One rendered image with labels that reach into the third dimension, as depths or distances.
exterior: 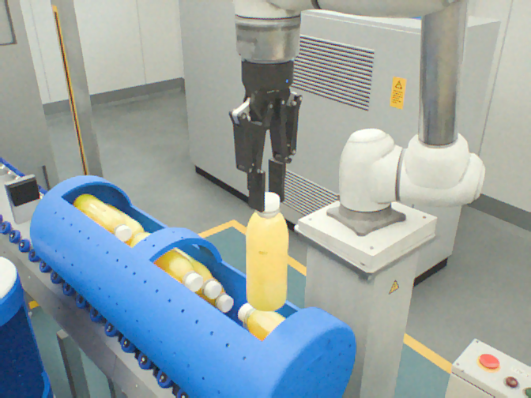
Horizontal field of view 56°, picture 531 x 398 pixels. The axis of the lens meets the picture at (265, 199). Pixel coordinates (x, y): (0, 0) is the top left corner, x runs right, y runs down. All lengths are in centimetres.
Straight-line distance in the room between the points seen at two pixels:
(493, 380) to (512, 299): 213
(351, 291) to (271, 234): 77
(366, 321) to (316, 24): 172
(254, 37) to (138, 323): 64
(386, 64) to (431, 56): 130
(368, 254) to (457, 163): 33
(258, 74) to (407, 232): 92
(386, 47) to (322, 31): 42
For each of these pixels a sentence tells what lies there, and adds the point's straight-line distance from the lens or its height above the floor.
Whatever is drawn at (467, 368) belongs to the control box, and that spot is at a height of 110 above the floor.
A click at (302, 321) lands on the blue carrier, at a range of 91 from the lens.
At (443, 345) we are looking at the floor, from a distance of 277.
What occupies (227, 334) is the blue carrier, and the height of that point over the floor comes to 121.
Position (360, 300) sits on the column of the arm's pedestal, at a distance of 156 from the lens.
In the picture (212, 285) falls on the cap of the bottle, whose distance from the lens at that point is 116.
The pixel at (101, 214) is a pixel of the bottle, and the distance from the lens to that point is 135.
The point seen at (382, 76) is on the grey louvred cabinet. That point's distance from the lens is 257.
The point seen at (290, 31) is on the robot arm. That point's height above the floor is 172.
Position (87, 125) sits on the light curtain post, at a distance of 211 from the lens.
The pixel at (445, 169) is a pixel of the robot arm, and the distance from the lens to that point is 139.
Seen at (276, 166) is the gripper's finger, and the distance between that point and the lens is 80.
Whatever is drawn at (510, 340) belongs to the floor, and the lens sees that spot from 292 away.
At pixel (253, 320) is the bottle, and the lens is 106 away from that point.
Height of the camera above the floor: 184
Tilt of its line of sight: 28 degrees down
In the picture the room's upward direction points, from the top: straight up
